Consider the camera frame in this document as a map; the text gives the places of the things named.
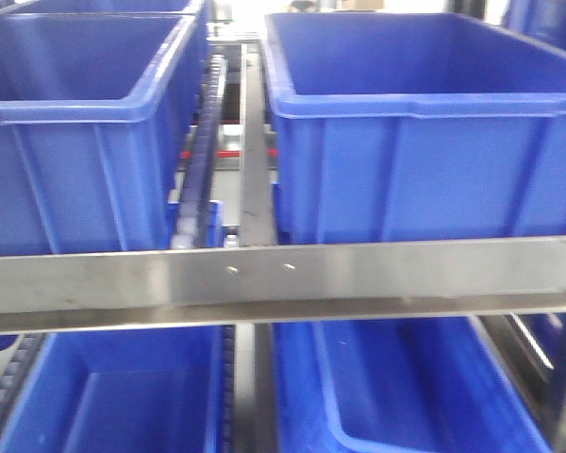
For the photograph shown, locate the blue bin lower right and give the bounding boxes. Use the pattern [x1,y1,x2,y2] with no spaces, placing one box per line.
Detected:
[274,318,548,452]

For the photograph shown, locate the blue bin lower left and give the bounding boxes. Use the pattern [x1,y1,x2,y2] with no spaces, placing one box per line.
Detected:
[0,327,224,452]

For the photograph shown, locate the blue bin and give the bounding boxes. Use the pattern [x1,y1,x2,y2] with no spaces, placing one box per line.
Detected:
[0,327,224,452]
[0,14,201,256]
[274,318,548,452]
[261,12,566,243]

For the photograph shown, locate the blue bin upper left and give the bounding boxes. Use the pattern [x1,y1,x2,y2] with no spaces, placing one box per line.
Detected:
[0,14,201,256]

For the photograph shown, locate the blue bin upper right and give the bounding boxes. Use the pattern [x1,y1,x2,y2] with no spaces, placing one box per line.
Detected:
[261,12,566,243]

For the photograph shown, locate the steel sorting shelf rack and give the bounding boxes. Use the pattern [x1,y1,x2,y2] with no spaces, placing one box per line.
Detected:
[0,40,566,452]

